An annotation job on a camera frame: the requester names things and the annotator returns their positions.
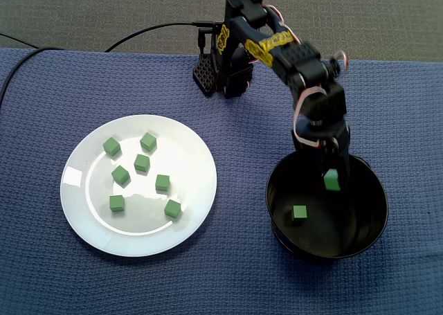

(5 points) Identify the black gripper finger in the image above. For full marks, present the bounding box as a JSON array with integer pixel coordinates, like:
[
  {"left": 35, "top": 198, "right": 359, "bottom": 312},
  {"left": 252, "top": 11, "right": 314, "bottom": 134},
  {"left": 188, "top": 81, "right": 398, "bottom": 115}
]
[
  {"left": 318, "top": 141, "right": 335, "bottom": 176},
  {"left": 334, "top": 144, "right": 351, "bottom": 193}
]

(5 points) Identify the white round plate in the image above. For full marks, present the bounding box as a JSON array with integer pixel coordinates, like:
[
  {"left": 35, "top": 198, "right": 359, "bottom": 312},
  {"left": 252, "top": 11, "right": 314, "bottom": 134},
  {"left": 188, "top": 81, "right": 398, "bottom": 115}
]
[{"left": 60, "top": 114, "right": 218, "bottom": 258}]

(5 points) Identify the small green cube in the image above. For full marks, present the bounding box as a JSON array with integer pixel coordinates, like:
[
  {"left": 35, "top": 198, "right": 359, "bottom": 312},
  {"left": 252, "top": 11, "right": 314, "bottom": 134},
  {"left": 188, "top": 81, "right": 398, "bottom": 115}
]
[
  {"left": 133, "top": 154, "right": 151, "bottom": 173},
  {"left": 323, "top": 168, "right": 341, "bottom": 192},
  {"left": 163, "top": 199, "right": 182, "bottom": 219},
  {"left": 109, "top": 195, "right": 125, "bottom": 213},
  {"left": 111, "top": 165, "right": 131, "bottom": 186},
  {"left": 291, "top": 205, "right": 308, "bottom": 223},
  {"left": 139, "top": 132, "right": 158, "bottom": 152},
  {"left": 102, "top": 136, "right": 122, "bottom": 156},
  {"left": 154, "top": 174, "right": 171, "bottom": 192}
]

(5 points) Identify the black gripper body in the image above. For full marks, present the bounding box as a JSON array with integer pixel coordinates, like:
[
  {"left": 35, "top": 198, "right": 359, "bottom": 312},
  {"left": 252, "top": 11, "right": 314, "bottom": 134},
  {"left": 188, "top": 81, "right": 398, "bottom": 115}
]
[{"left": 293, "top": 116, "right": 351, "bottom": 153}]

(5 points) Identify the black round metal container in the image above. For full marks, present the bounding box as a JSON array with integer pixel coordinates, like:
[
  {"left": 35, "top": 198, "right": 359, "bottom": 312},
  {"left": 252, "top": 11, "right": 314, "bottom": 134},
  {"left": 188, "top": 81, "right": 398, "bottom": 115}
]
[{"left": 265, "top": 146, "right": 389, "bottom": 263}]

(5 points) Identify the blue woven table mat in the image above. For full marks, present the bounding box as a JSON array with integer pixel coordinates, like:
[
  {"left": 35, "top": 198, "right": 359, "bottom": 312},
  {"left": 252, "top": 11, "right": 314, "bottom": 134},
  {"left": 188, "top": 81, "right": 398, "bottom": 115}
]
[{"left": 0, "top": 47, "right": 443, "bottom": 315}]

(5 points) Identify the thin black cable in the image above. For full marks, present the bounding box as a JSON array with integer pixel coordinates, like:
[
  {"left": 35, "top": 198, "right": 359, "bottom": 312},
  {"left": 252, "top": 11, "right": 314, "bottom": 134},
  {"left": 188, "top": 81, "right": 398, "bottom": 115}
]
[{"left": 0, "top": 33, "right": 39, "bottom": 49}]

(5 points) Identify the white red servo wire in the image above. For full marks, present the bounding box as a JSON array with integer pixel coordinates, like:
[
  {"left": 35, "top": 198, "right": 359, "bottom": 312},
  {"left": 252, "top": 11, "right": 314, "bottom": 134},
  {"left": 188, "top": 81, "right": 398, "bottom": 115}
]
[{"left": 292, "top": 86, "right": 328, "bottom": 148}]

